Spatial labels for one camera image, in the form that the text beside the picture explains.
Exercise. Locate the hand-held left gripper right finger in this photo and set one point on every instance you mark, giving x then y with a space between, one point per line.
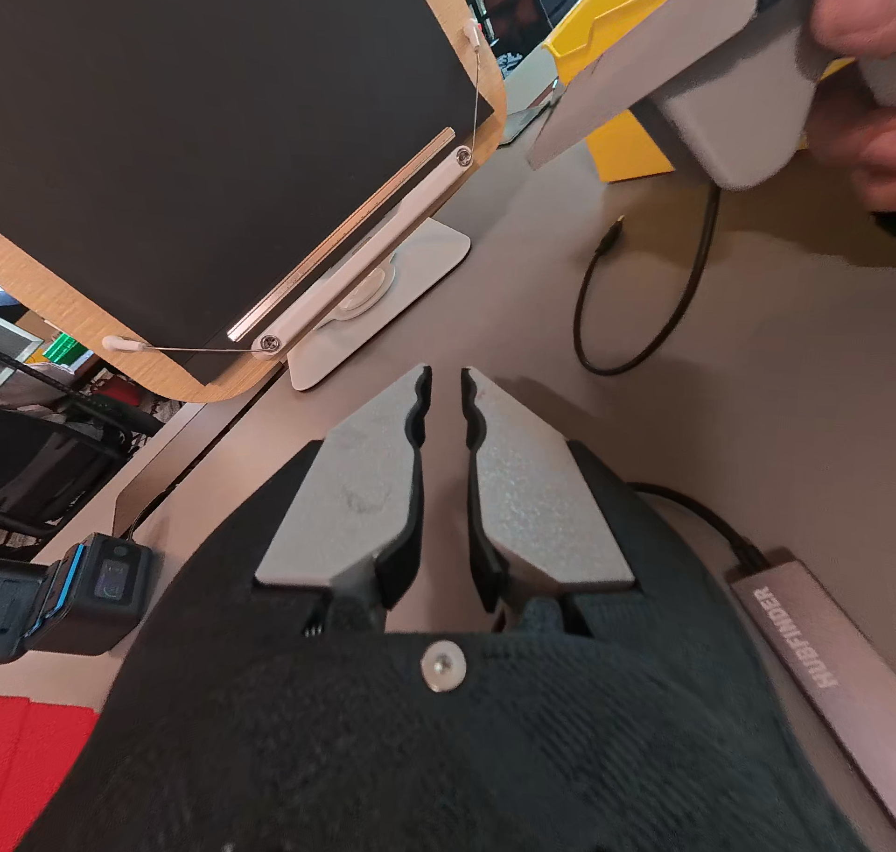
553 509

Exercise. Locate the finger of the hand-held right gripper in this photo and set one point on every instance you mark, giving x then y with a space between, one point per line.
735 117
686 26

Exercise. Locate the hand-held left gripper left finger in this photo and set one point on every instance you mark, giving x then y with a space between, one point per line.
343 509

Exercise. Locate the yellow plastic bin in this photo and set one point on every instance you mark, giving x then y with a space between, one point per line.
630 155

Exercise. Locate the red plastic bin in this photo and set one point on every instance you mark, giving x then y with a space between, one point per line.
35 761

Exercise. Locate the person's right hand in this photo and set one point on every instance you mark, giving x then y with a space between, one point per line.
868 11

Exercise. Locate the black charging case with screen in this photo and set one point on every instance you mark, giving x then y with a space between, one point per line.
105 586

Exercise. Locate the green box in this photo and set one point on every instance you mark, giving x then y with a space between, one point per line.
66 349

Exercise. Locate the wooden book stand black panel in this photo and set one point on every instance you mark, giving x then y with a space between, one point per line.
210 131

